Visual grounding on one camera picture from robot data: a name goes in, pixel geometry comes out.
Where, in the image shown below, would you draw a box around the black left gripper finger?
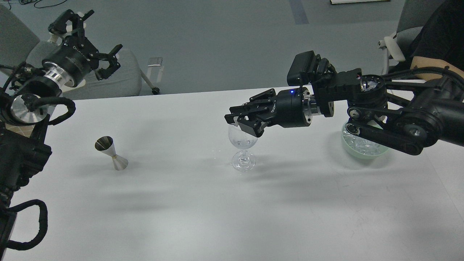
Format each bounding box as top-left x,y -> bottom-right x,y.
48,9 -> 95,46
91,44 -> 123,80

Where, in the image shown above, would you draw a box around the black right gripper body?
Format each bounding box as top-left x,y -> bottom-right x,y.
267,88 -> 311,128

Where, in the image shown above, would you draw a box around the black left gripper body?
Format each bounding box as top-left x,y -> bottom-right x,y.
42,38 -> 99,88

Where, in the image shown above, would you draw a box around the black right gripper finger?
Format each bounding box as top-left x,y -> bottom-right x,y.
225,88 -> 277,125
237,118 -> 268,137

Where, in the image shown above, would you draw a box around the steel cocktail jigger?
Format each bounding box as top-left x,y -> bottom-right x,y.
94,136 -> 129,171

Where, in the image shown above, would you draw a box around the clear ice cubes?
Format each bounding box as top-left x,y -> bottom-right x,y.
342,127 -> 388,156

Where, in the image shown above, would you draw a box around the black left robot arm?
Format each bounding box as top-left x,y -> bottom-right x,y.
0,9 -> 122,256

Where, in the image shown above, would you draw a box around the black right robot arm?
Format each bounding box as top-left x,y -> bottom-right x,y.
225,51 -> 464,156

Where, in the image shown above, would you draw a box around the person's forearm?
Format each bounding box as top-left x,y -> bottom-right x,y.
410,56 -> 464,81

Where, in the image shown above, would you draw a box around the clear wine glass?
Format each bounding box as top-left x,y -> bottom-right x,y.
228,124 -> 258,172

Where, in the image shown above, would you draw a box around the grey office chair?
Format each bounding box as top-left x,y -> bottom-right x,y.
0,5 -> 148,100

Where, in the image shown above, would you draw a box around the metal floor plate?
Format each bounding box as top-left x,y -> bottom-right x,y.
146,57 -> 163,67

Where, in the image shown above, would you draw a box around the green bowl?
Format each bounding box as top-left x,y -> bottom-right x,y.
341,122 -> 390,159

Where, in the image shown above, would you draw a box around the person in black shirt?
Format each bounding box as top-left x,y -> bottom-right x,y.
391,0 -> 464,76

